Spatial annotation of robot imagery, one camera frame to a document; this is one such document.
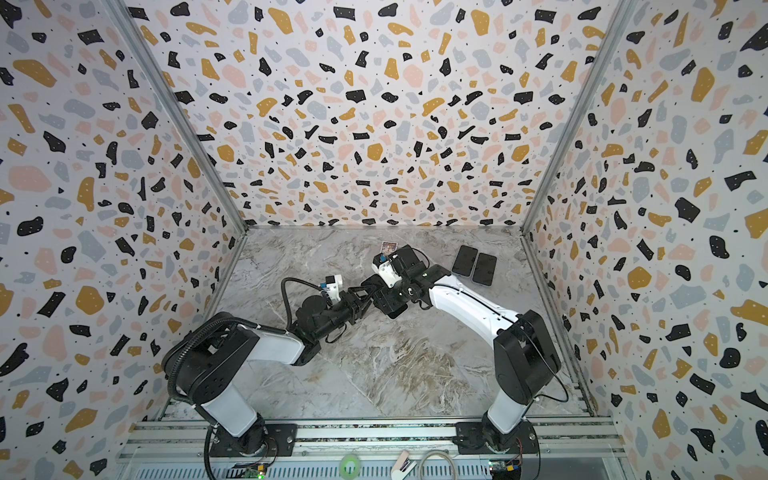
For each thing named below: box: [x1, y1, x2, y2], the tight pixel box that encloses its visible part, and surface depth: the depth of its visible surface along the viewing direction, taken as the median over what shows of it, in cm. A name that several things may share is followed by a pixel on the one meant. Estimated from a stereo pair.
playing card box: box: [380, 241, 398, 255], surface depth 116 cm
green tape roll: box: [340, 454, 361, 479], surface depth 72 cm
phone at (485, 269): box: [472, 252, 497, 287], surface depth 112 cm
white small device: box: [390, 449, 418, 480], surface depth 70 cm
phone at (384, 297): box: [360, 274, 408, 319], surface depth 78 cm
